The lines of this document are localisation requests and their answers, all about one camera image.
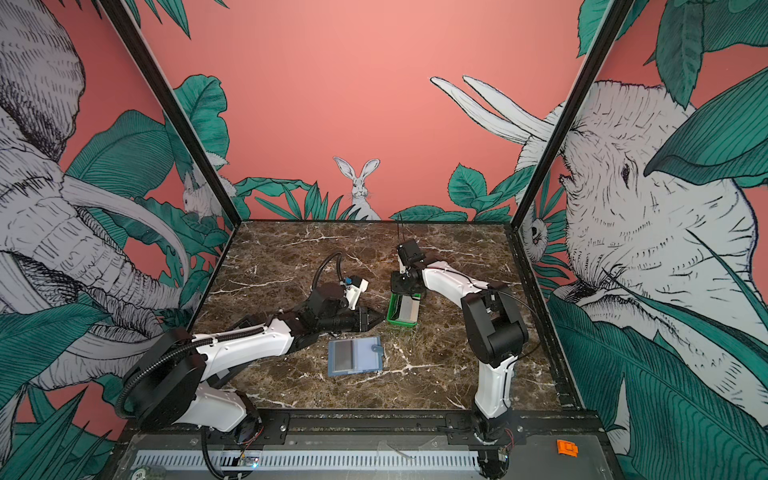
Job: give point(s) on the orange connector clip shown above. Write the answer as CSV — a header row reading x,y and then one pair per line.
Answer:
x,y
567,448

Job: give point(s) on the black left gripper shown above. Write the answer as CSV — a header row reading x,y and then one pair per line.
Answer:
x,y
364,322

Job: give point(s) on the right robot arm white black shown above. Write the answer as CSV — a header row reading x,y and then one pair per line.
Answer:
x,y
496,331

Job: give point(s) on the black right frame post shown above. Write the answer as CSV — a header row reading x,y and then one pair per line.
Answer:
x,y
612,22

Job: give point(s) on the white slotted cable duct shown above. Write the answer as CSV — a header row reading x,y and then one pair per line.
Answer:
x,y
301,460

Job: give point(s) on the stack of credit cards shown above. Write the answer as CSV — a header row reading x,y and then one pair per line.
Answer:
x,y
408,309

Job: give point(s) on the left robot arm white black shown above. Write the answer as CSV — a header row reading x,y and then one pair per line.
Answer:
x,y
179,380

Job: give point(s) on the black frame post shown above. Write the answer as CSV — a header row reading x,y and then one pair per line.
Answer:
x,y
128,31
612,22

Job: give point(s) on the black left frame post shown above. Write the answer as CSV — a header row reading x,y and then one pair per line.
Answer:
x,y
128,31

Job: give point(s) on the green plastic card tray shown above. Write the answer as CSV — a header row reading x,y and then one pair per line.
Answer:
x,y
393,310

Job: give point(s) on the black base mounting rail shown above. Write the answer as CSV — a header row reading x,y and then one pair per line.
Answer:
x,y
460,427

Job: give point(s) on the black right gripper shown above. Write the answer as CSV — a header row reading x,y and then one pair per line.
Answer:
x,y
397,286

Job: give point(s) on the blue leather card holder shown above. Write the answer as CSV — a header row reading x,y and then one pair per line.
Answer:
x,y
369,353

